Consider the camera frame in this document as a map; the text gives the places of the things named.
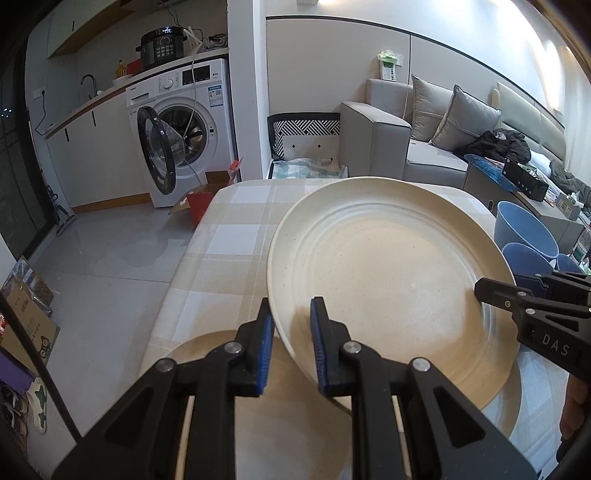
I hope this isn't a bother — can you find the grey fabric sofa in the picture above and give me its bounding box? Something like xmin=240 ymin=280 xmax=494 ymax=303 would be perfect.
xmin=341 ymin=78 xmax=504 ymax=190

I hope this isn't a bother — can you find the grey nightstand cabinet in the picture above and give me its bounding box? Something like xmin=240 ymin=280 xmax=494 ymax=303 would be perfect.
xmin=464 ymin=154 xmax=587 ymax=241

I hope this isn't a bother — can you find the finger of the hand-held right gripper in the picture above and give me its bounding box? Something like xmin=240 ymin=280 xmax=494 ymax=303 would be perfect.
xmin=513 ymin=270 xmax=591 ymax=306
xmin=474 ymin=277 xmax=591 ymax=324

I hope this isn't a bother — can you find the red cardboard box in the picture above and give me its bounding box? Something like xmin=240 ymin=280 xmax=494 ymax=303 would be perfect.
xmin=168 ymin=157 xmax=245 ymax=227

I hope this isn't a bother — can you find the green checked cloth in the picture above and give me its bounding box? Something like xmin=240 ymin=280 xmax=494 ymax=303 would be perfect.
xmin=270 ymin=157 xmax=347 ymax=181

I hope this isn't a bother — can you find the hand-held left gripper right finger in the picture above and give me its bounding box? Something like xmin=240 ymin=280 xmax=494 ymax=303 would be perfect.
xmin=310 ymin=296 xmax=539 ymax=480

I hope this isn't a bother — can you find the beige checked tablecloth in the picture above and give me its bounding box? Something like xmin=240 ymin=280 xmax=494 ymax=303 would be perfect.
xmin=139 ymin=178 xmax=522 ymax=480

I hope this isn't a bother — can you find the black jacket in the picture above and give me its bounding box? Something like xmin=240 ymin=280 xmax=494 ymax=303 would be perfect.
xmin=452 ymin=129 xmax=533 ymax=162

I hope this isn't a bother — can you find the white kitchen counter cabinet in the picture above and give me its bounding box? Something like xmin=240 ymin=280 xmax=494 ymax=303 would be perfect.
xmin=44 ymin=76 xmax=153 ymax=215

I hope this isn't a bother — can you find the cream ceramic plate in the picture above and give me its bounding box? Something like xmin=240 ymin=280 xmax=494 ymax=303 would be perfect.
xmin=267 ymin=176 xmax=518 ymax=411
xmin=159 ymin=330 xmax=522 ymax=480

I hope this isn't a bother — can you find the purple mat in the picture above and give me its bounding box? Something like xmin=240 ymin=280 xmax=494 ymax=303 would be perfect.
xmin=0 ymin=346 xmax=38 ymax=398

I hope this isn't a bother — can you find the white washing machine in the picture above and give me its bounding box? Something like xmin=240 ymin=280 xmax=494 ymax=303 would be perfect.
xmin=126 ymin=58 xmax=238 ymax=208

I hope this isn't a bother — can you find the white wall cabinet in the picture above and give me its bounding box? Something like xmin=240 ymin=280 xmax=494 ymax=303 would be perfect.
xmin=46 ymin=0 xmax=134 ymax=58

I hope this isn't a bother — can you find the grey jacket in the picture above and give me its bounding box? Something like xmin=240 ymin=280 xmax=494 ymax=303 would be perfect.
xmin=549 ymin=159 xmax=591 ymax=206

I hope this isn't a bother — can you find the green white wipes pack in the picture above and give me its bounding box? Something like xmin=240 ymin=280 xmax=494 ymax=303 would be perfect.
xmin=376 ymin=48 xmax=400 ymax=83

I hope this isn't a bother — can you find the green white slipper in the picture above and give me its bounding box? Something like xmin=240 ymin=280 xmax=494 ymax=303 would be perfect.
xmin=25 ymin=378 xmax=51 ymax=432

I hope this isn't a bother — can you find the black rectangular box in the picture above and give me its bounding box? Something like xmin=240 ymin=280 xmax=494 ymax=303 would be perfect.
xmin=502 ymin=157 xmax=550 ymax=201

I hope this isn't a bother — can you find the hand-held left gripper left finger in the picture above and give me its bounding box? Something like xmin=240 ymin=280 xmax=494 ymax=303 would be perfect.
xmin=51 ymin=298 xmax=278 ymax=480

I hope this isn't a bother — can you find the black white patterned basket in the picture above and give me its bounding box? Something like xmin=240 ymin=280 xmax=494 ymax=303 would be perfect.
xmin=267 ymin=112 xmax=342 ymax=162

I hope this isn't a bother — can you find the black cable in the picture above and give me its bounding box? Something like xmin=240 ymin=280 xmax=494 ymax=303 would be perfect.
xmin=0 ymin=291 xmax=81 ymax=439

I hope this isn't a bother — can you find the tissue box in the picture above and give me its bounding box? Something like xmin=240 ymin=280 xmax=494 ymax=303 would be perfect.
xmin=556 ymin=191 xmax=583 ymax=220

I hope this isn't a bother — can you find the grey pillow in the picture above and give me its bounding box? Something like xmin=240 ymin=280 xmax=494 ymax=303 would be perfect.
xmin=431 ymin=84 xmax=502 ymax=153
xmin=410 ymin=75 xmax=455 ymax=144

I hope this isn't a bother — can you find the person's right hand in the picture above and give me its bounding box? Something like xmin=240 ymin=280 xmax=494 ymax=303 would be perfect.
xmin=560 ymin=373 xmax=591 ymax=433

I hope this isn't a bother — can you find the beige upholstered bed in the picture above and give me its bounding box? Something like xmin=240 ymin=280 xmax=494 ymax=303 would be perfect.
xmin=489 ymin=82 xmax=591 ymax=213

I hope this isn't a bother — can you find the brown cardboard box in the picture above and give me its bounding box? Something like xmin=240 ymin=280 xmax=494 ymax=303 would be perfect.
xmin=0 ymin=268 xmax=61 ymax=370

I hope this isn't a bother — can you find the blue ceramic bowl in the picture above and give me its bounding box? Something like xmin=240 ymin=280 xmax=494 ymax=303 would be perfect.
xmin=496 ymin=200 xmax=559 ymax=257
xmin=502 ymin=242 xmax=557 ymax=283
xmin=554 ymin=254 xmax=583 ymax=276

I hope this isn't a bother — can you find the black pressure cooker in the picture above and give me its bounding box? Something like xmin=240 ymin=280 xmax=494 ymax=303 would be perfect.
xmin=136 ymin=27 xmax=188 ymax=70

